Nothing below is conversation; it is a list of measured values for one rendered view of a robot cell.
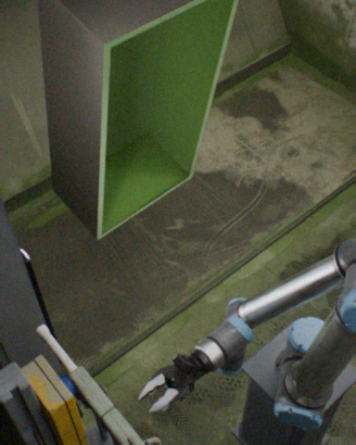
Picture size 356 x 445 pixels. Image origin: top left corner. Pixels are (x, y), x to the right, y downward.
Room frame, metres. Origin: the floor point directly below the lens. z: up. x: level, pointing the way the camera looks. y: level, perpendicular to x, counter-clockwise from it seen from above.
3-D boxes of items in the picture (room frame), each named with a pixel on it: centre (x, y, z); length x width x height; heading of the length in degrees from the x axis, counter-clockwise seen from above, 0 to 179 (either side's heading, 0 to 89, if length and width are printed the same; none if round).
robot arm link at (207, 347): (0.81, -0.08, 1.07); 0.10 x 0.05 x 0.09; 40
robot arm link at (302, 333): (0.95, -0.43, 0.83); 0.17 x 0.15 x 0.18; 163
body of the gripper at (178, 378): (0.75, -0.02, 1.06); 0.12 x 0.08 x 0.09; 130
